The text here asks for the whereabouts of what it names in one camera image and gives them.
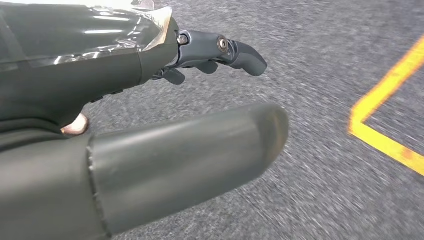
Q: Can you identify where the yellow floor tape square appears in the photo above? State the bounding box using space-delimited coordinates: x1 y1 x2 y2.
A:
347 34 424 176

